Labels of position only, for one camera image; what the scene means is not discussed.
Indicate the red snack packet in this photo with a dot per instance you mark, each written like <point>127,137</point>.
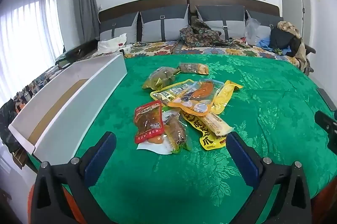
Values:
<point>147,118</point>

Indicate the yellow black printed snack packet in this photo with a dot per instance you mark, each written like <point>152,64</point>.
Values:
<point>208,142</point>

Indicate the blue cloth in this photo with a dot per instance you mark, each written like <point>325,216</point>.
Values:
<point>263,43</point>

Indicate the white sheer curtain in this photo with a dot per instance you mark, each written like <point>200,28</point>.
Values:
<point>26,37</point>

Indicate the yellow rimmed clear snack packet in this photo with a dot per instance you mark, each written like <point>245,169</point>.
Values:
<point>171,92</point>

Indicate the eyeglasses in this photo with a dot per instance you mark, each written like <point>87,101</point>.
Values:
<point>138,43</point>

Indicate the brown orange snack packet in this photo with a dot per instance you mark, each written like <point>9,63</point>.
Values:
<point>193,68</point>

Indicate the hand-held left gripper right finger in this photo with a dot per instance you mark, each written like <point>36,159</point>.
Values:
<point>243,158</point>

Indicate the cream sausage stick packet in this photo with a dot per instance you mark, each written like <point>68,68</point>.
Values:
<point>218,125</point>

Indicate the green floral blanket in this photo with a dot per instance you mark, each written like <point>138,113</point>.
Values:
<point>263,108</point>

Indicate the black chair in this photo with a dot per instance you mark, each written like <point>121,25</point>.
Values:
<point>310,50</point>

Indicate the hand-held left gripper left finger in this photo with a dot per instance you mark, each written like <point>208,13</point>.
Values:
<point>101,158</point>

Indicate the white storage box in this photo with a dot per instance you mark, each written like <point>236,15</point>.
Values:
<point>79,113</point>

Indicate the floral bedsheet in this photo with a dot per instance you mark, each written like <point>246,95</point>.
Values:
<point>158,48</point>

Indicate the long yellow snack packet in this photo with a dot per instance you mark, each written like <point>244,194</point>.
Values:
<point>223,97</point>

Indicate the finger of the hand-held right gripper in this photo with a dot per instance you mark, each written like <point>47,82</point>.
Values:
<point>326,131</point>

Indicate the olive green pickle packet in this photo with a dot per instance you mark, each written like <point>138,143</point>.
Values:
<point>160,77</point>

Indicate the dark bedside cabinet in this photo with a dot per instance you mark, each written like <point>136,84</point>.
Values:
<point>79,51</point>

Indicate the beige patterned scarf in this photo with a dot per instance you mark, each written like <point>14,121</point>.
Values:
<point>287,26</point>

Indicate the white packet with orange eggs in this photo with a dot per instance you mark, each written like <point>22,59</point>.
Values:
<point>155,140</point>

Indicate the clear packet of brown meat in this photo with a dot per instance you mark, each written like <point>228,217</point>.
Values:
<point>176,131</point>

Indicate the black bag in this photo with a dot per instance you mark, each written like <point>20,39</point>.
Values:
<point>280,37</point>

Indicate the dark floral garment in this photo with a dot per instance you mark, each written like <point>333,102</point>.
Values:
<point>202,34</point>

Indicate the dark cloth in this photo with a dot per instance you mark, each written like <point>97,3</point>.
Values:
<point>8,124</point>

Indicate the orange drumstick snack packet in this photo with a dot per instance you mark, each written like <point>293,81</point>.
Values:
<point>200,89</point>

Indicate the white plastic bag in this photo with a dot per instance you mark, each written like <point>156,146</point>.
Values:
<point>110,42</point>

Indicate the clear plastic bag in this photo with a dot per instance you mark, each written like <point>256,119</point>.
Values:
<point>252,29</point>

